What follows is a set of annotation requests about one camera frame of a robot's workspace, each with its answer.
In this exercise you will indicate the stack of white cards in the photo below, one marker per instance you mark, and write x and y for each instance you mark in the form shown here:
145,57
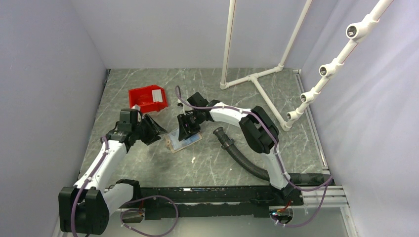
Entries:
157,95

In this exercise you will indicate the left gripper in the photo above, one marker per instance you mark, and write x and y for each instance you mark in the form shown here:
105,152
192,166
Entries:
152,136

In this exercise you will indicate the red plastic bin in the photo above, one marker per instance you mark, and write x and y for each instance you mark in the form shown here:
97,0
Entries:
143,97

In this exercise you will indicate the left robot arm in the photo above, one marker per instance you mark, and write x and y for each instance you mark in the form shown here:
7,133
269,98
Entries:
85,207

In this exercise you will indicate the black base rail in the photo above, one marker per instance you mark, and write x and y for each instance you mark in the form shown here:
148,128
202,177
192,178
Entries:
256,201

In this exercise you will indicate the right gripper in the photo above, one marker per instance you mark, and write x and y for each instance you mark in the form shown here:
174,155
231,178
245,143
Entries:
186,131

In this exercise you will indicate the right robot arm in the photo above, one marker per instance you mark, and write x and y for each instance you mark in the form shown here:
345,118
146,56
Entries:
259,131

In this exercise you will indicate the tan leather card holder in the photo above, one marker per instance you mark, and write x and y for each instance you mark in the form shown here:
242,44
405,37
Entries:
175,145

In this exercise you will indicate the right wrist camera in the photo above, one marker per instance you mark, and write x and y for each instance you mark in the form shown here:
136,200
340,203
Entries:
197,100

